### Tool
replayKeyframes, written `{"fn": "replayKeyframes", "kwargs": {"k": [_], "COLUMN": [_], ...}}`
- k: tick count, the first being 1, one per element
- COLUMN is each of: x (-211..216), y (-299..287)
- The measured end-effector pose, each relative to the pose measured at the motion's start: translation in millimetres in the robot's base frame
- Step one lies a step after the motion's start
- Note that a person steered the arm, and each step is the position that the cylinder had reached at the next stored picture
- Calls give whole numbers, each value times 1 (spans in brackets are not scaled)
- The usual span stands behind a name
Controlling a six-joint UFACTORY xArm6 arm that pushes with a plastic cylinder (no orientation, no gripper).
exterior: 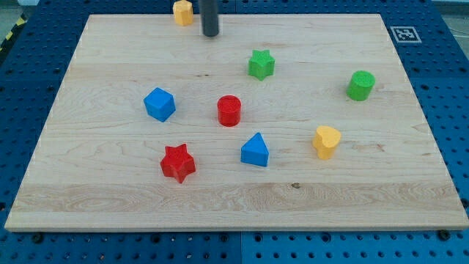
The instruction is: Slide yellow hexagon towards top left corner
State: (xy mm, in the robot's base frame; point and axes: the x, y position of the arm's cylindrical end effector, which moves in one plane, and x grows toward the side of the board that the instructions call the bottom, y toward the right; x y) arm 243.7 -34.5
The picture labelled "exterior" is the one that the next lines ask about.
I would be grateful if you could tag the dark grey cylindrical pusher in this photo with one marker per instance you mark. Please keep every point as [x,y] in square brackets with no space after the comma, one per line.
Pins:
[208,10]

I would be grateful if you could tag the yellow hexagon block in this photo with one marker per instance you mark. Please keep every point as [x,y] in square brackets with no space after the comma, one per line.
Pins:
[183,12]

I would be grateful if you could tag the green star block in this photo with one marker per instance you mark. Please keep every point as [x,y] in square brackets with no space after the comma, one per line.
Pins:
[261,64]

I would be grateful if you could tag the red cylinder block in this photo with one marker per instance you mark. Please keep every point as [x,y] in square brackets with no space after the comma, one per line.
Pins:
[229,110]

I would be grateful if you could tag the blue cube block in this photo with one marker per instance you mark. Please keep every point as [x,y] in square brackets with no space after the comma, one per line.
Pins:
[160,104]

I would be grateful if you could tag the wooden board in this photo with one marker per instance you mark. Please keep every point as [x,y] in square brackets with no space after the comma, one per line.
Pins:
[96,167]

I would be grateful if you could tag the blue triangle block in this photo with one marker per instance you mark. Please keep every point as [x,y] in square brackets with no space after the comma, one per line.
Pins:
[255,151]

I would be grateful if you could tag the red star block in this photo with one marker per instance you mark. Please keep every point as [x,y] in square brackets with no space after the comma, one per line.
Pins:
[177,163]

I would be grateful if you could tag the green cylinder block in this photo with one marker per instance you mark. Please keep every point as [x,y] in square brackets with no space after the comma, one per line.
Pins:
[360,85]

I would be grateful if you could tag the yellow heart block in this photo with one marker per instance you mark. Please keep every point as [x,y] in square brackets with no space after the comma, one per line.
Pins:
[325,141]

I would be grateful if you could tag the white fiducial marker tag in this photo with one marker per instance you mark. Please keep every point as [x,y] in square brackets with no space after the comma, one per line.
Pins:
[405,34]

